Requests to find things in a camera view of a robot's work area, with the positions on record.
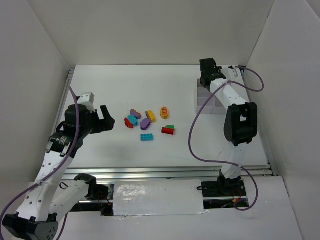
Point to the teal oval lego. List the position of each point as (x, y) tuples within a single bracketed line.
[(133, 120)]

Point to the yellow brown lego brick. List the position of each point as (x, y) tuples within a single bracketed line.
[(150, 115)]

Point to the purple brown half-round lego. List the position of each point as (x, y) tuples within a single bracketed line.
[(135, 113)]

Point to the red rectangular lego brick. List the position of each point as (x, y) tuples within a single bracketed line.
[(168, 131)]

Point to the teal flat lego plate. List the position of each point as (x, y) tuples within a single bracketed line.
[(146, 137)]

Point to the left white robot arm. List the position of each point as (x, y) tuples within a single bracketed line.
[(39, 215)]

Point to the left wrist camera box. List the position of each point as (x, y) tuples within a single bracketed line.
[(87, 99)]

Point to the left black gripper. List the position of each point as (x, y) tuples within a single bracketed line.
[(100, 121)]

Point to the purple oval lego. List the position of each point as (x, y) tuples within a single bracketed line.
[(144, 124)]

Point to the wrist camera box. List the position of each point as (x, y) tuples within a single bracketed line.
[(87, 99), (232, 72)]

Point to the yellow butterfly lego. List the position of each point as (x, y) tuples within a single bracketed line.
[(164, 112)]

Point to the white foil-taped panel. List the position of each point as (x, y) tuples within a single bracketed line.
[(157, 198)]

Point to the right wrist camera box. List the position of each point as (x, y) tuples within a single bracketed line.
[(232, 72)]

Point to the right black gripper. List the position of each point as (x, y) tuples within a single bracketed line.
[(207, 67)]

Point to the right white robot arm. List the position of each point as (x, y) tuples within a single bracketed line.
[(241, 121)]

